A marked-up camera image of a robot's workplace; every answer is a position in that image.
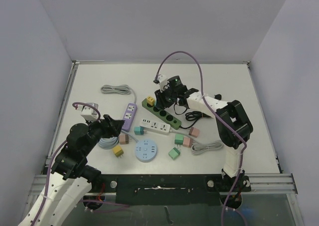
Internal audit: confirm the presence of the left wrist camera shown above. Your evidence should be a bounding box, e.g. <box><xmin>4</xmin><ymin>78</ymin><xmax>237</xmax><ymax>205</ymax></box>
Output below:
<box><xmin>80</xmin><ymin>106</ymin><xmax>99</xmax><ymax>122</ymax></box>

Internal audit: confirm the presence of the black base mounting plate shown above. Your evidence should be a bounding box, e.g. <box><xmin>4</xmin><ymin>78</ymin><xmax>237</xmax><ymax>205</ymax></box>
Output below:
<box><xmin>87</xmin><ymin>174</ymin><xmax>251</xmax><ymax>206</ymax></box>

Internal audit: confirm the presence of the grey white strip cable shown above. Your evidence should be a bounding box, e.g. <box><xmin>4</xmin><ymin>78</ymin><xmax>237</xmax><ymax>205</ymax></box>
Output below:
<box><xmin>170</xmin><ymin>129</ymin><xmax>224</xmax><ymax>156</ymax></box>

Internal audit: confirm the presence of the grey coiled cable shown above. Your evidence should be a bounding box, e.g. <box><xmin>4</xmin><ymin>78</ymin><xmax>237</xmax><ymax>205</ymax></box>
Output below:
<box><xmin>100</xmin><ymin>84</ymin><xmax>138</xmax><ymax>104</ymax></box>

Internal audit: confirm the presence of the pink charger near strip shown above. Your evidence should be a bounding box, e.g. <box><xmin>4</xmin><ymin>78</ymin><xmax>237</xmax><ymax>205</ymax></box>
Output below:
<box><xmin>188</xmin><ymin>127</ymin><xmax>200</xmax><ymax>138</ymax></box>

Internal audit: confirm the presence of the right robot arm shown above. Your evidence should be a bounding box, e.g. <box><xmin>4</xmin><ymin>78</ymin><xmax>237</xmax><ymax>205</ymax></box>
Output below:
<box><xmin>154</xmin><ymin>74</ymin><xmax>253</xmax><ymax>191</ymax></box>

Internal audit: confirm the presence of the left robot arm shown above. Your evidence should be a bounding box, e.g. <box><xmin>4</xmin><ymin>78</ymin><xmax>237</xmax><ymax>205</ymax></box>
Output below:
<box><xmin>20</xmin><ymin>114</ymin><xmax>124</xmax><ymax>226</ymax></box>

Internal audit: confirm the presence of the purple power strip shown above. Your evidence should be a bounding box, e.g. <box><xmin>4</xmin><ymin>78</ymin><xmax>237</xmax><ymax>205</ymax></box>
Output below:
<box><xmin>122</xmin><ymin>103</ymin><xmax>138</xmax><ymax>132</ymax></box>

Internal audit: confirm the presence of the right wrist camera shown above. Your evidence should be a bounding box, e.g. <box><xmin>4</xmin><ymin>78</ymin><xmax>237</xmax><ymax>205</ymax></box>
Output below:
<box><xmin>153</xmin><ymin>74</ymin><xmax>169</xmax><ymax>92</ymax></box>

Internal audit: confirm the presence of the white USB power strip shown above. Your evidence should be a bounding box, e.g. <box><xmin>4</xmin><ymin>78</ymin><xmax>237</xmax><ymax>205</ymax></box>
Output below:
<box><xmin>140</xmin><ymin>119</ymin><xmax>171</xmax><ymax>135</ymax></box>

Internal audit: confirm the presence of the light blue coiled cable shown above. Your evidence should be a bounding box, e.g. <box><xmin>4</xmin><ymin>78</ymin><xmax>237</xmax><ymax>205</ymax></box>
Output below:
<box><xmin>96</xmin><ymin>136</ymin><xmax>120</xmax><ymax>150</ymax></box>

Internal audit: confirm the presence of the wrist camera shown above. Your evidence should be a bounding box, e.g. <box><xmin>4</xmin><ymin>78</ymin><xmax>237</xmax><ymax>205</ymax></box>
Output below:
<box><xmin>80</xmin><ymin>106</ymin><xmax>99</xmax><ymax>122</ymax></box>
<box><xmin>153</xmin><ymin>74</ymin><xmax>169</xmax><ymax>92</ymax></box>

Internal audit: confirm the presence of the pink charger beside green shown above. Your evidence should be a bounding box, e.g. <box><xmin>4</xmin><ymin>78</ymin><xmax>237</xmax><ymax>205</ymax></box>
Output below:
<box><xmin>182</xmin><ymin>137</ymin><xmax>193</xmax><ymax>148</ymax></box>

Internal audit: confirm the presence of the yellow USB charger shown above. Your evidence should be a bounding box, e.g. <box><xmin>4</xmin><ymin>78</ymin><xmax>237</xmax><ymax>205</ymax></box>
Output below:
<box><xmin>146</xmin><ymin>96</ymin><xmax>156</xmax><ymax>107</ymax></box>

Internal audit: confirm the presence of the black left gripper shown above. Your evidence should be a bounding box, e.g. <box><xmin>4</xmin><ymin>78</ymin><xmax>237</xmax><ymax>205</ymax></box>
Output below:
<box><xmin>83</xmin><ymin>114</ymin><xmax>124</xmax><ymax>155</ymax></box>

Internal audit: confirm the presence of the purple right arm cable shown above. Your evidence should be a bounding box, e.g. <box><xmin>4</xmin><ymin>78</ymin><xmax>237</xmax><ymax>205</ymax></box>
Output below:
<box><xmin>155</xmin><ymin>50</ymin><xmax>248</xmax><ymax>226</ymax></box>

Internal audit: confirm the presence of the black coiled power cable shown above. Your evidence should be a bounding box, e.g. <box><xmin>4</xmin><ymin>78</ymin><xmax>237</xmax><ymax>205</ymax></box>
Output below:
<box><xmin>179</xmin><ymin>93</ymin><xmax>222</xmax><ymax>129</ymax></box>

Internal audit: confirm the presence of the round blue power socket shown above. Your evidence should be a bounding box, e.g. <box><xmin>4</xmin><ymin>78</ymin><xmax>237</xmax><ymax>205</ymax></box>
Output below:
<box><xmin>135</xmin><ymin>139</ymin><xmax>158</xmax><ymax>163</ymax></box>

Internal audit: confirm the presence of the light green charger upright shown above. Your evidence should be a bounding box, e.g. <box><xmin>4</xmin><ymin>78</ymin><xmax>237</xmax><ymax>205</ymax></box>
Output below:
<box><xmin>174</xmin><ymin>134</ymin><xmax>184</xmax><ymax>147</ymax></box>

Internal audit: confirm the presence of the green power strip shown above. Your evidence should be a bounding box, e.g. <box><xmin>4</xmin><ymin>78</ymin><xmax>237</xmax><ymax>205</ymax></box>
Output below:
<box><xmin>142</xmin><ymin>98</ymin><xmax>181</xmax><ymax>130</ymax></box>

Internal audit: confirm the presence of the pink charger by coil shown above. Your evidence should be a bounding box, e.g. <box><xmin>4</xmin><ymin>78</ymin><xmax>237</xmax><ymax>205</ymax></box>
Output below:
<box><xmin>119</xmin><ymin>134</ymin><xmax>131</xmax><ymax>145</ymax></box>

